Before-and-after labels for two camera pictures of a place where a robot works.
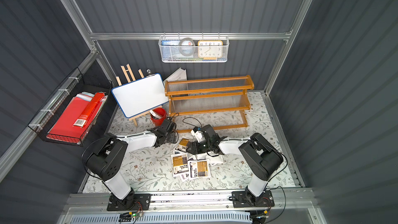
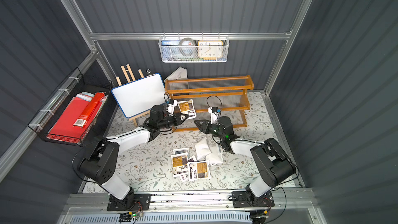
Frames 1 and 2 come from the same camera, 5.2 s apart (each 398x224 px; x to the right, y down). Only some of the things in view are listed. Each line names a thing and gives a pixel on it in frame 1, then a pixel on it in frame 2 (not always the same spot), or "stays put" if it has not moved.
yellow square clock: x=210 y=50 stays put
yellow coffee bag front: x=199 y=169 stays put
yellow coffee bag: x=180 y=164 stays put
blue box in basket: x=170 y=42 stays put
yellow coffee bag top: x=181 y=147 → x=187 y=107
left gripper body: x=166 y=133 → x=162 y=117
